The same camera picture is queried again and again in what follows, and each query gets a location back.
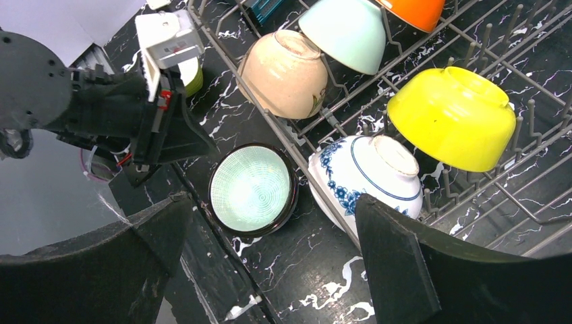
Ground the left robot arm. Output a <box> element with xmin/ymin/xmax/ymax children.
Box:
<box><xmin>1</xmin><ymin>31</ymin><xmax>217</xmax><ymax>187</ymax></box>

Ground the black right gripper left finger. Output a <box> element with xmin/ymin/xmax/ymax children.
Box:
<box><xmin>1</xmin><ymin>192</ymin><xmax>194</xmax><ymax>323</ymax></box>

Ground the blue patterned bowl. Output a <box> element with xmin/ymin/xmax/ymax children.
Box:
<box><xmin>308</xmin><ymin>135</ymin><xmax>423</xmax><ymax>233</ymax></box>

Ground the yellow bowl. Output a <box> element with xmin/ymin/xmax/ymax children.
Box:
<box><xmin>387</xmin><ymin>66</ymin><xmax>516</xmax><ymax>172</ymax></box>

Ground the green bowl dark exterior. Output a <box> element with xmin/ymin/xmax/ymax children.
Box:
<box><xmin>208</xmin><ymin>142</ymin><xmax>299</xmax><ymax>238</ymax></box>

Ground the beige floral bowl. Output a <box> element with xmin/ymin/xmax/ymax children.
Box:
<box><xmin>237</xmin><ymin>30</ymin><xmax>328</xmax><ymax>119</ymax></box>

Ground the grey wire dish rack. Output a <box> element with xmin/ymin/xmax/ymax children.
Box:
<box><xmin>186</xmin><ymin>0</ymin><xmax>572</xmax><ymax>258</ymax></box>

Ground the orange rimmed white bowl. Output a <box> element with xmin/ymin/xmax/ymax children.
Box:
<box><xmin>376</xmin><ymin>0</ymin><xmax>446</xmax><ymax>33</ymax></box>

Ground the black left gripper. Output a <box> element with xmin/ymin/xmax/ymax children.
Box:
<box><xmin>45</xmin><ymin>67</ymin><xmax>219</xmax><ymax>188</ymax></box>

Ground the celadon green bowl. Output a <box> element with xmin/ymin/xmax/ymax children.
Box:
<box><xmin>298</xmin><ymin>0</ymin><xmax>386</xmax><ymax>75</ymax></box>

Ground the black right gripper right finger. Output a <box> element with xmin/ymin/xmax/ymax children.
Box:
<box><xmin>355</xmin><ymin>194</ymin><xmax>571</xmax><ymax>323</ymax></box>

